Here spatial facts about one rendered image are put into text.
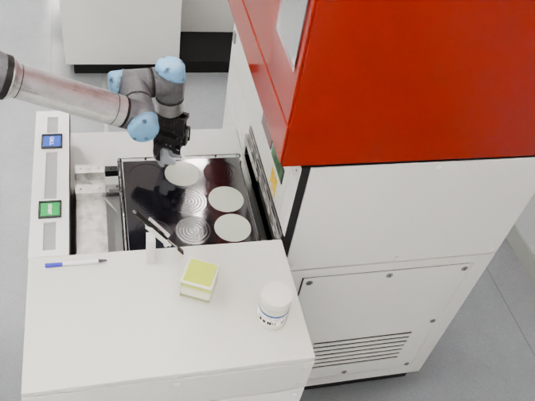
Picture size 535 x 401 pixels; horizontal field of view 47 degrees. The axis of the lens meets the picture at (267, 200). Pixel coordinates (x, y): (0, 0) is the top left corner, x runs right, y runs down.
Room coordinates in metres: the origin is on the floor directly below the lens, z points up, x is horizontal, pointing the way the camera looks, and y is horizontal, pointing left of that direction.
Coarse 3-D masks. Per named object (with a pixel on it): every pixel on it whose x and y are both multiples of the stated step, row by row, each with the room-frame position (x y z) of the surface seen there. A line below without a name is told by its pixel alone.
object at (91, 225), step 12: (84, 180) 1.20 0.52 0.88; (96, 180) 1.21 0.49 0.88; (84, 204) 1.11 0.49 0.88; (96, 204) 1.12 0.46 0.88; (84, 216) 1.07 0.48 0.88; (96, 216) 1.08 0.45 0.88; (84, 228) 1.03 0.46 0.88; (96, 228) 1.04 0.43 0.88; (84, 240) 0.99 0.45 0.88; (96, 240) 1.00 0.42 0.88; (84, 252) 0.95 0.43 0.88
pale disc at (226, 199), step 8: (216, 192) 1.24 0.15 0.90; (224, 192) 1.25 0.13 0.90; (232, 192) 1.26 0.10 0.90; (216, 200) 1.21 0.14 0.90; (224, 200) 1.21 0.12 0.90; (232, 200) 1.22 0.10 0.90; (240, 200) 1.23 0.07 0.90; (216, 208) 1.18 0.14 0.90; (224, 208) 1.18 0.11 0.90; (232, 208) 1.19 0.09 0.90
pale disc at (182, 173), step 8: (168, 168) 1.30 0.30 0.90; (176, 168) 1.30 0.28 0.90; (184, 168) 1.31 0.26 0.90; (192, 168) 1.32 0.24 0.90; (168, 176) 1.26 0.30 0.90; (176, 176) 1.27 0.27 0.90; (184, 176) 1.28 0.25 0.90; (192, 176) 1.29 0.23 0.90; (176, 184) 1.24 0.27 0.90; (184, 184) 1.25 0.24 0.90
